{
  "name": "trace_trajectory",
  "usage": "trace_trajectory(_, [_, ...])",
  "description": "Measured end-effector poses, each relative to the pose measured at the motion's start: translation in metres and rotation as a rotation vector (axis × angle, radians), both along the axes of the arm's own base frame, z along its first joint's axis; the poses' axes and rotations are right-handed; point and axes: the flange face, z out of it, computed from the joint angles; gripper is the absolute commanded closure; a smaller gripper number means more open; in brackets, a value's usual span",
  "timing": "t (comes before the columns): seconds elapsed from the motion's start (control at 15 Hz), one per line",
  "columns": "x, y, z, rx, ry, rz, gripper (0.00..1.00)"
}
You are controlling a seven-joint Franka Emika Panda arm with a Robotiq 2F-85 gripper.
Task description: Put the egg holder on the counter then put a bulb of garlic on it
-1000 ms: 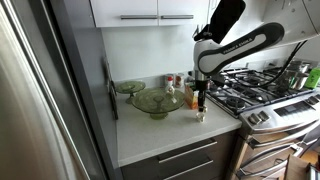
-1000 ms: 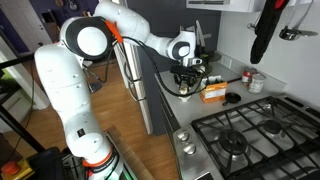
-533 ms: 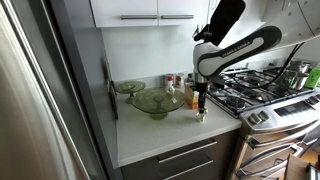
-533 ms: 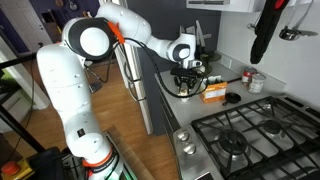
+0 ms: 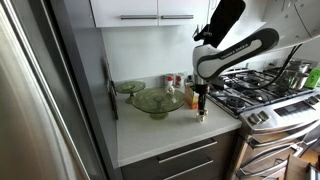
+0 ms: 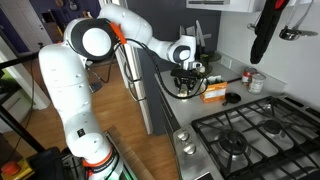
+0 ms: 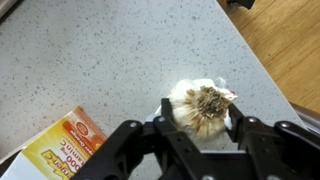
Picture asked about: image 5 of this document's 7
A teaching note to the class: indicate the white upper cabinet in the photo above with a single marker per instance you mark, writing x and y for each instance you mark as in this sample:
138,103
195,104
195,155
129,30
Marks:
133,8

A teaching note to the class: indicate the bright green object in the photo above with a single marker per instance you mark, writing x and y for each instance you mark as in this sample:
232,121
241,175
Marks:
313,78

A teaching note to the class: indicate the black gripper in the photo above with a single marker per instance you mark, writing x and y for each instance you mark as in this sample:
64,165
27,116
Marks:
202,95

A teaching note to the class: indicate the stainless steel fridge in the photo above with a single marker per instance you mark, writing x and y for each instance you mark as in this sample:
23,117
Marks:
26,100

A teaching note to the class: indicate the white chicken egg holder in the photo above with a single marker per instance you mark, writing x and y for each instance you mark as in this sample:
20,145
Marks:
201,119

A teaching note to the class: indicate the black oven mitt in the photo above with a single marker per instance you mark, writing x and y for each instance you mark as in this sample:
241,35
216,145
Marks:
226,16

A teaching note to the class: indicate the dark grey drawer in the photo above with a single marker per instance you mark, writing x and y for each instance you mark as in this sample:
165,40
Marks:
220,170
226,143

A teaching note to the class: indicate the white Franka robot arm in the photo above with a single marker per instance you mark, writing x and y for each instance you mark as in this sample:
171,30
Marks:
233,53

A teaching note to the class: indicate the large green glass cake stand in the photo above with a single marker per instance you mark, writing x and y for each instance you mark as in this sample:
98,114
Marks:
146,100

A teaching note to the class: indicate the stainless gas stove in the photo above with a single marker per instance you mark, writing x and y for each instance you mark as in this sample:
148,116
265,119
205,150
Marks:
293,113

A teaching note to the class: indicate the brown cardboard box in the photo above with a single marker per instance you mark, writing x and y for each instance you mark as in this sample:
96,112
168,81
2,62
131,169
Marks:
296,170

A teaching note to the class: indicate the metal pot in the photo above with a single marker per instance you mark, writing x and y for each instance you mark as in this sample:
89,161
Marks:
285,80

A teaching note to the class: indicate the small green glass cake stand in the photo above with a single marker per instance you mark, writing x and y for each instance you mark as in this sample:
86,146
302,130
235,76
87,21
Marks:
128,87

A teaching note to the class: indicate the silver stove knob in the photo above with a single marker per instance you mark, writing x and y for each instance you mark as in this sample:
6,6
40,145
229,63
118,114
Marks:
313,100
264,115
255,118

